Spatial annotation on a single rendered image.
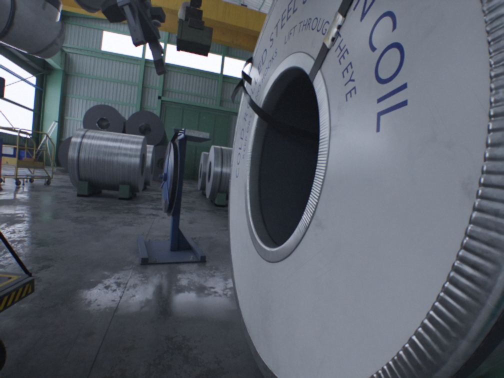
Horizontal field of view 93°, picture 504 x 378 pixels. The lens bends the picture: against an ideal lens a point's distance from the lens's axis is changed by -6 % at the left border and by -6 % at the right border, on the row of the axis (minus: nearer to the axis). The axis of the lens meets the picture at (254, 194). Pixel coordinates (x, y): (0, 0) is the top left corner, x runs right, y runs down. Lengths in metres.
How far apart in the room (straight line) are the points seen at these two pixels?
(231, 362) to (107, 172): 4.82
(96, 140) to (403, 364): 5.65
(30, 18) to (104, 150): 4.56
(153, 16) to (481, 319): 0.84
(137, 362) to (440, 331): 1.02
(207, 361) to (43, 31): 1.29
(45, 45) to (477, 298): 1.23
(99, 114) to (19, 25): 11.18
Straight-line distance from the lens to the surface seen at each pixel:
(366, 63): 0.47
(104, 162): 5.56
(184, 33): 1.76
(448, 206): 0.32
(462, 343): 0.33
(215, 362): 1.16
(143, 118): 11.94
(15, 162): 7.34
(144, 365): 1.16
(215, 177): 5.46
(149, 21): 0.82
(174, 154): 2.05
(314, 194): 0.52
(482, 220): 0.30
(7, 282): 1.08
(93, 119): 12.28
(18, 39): 1.15
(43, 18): 1.17
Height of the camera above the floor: 0.72
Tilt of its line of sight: 4 degrees down
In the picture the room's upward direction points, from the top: 6 degrees clockwise
